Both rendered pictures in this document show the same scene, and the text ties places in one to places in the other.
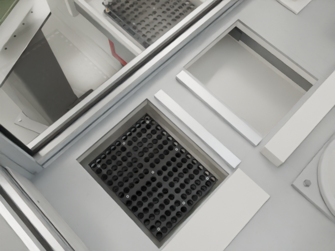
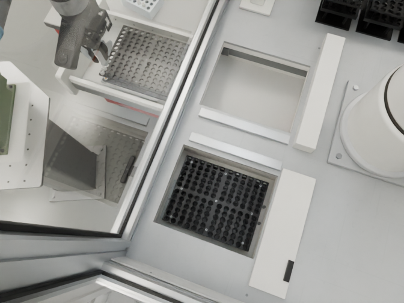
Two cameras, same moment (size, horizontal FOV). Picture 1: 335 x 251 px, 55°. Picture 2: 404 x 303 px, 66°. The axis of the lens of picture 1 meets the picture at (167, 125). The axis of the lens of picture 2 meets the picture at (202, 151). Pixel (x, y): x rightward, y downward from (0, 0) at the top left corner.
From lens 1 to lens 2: 15 cm
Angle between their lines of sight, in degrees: 8
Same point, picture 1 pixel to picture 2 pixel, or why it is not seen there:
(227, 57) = (225, 74)
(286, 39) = (270, 42)
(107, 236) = (210, 269)
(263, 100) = (271, 98)
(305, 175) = (335, 149)
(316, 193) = (348, 160)
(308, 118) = (318, 104)
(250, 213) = (307, 199)
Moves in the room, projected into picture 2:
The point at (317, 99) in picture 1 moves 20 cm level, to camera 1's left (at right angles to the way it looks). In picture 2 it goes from (318, 85) to (244, 113)
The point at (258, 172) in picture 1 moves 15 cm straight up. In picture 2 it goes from (299, 164) to (320, 145)
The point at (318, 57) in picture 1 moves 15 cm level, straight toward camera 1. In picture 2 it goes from (302, 46) to (292, 95)
